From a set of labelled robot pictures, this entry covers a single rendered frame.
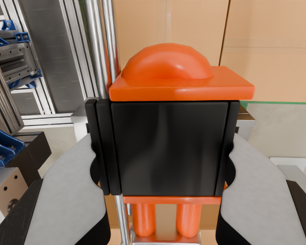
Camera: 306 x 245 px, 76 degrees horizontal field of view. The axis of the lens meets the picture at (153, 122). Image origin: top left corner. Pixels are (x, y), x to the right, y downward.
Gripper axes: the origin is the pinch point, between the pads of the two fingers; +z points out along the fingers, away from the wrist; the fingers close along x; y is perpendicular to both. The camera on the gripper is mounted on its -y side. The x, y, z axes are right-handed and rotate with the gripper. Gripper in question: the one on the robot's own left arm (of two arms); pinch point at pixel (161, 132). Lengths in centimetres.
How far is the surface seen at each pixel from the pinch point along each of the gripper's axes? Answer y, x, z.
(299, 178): 98, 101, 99
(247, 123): 28, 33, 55
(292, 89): 18, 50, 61
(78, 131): 33, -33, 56
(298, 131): 68, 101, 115
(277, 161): 94, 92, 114
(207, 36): -1, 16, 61
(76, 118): 26, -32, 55
